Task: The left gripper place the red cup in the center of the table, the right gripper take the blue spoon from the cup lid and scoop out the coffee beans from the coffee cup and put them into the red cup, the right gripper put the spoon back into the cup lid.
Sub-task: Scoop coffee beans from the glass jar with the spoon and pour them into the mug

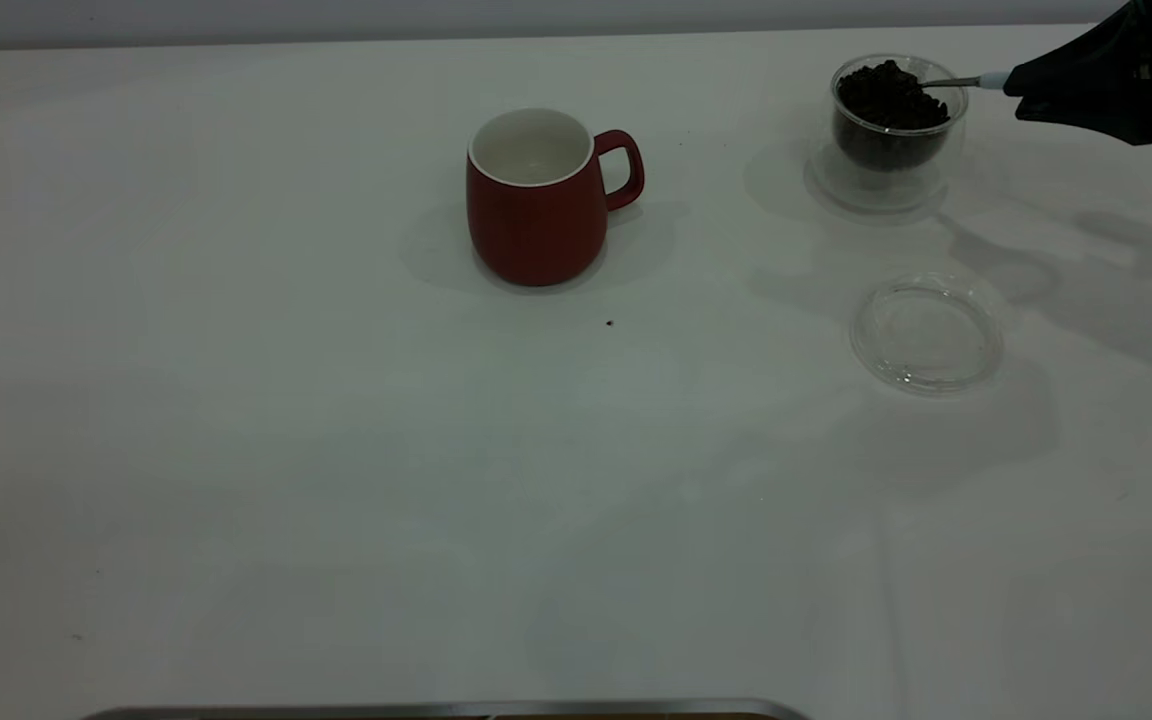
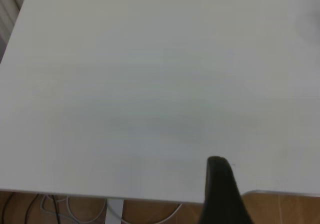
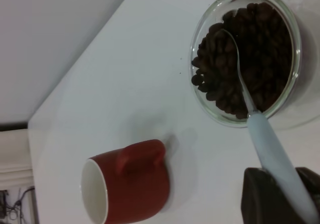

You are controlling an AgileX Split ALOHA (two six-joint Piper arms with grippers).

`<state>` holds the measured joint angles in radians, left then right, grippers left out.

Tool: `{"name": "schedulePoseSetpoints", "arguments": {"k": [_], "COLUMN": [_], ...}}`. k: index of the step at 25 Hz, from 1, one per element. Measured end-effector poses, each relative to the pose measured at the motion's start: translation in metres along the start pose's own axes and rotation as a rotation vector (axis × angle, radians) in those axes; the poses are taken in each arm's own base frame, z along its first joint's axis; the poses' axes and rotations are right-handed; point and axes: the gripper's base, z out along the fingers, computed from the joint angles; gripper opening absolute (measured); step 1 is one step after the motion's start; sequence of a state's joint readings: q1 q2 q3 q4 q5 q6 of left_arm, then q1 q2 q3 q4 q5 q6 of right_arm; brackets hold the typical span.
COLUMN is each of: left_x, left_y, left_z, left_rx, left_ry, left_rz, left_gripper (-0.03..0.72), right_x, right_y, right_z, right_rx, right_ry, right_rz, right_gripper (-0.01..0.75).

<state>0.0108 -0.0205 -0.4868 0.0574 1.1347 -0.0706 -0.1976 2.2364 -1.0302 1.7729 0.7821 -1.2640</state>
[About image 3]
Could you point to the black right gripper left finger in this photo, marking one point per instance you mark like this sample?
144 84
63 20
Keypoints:
262 199

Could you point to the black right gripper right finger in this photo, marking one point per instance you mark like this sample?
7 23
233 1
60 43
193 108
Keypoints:
311 191

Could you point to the red ceramic mug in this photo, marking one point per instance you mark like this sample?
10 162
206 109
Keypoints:
140 179

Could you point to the coffee beans pile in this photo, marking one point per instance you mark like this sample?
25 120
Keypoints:
265 59

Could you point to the double-wall glass cup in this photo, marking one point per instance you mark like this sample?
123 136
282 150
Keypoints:
200 29

